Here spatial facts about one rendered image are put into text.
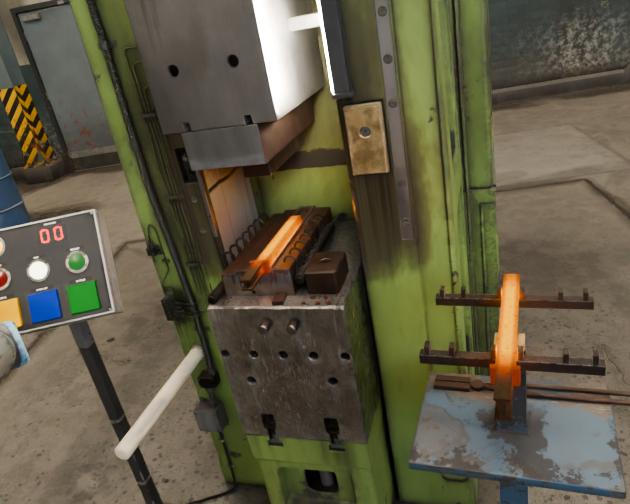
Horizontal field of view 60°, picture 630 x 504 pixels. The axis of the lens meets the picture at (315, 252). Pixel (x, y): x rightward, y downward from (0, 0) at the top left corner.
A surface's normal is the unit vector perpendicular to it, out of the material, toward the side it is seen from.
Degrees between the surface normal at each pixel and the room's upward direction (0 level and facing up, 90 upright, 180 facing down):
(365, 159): 90
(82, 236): 60
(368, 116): 90
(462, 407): 0
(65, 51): 90
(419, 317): 90
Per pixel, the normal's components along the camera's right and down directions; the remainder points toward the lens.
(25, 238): 0.04, -0.11
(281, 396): -0.27, 0.45
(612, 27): -0.08, 0.37
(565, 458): -0.18, -0.89
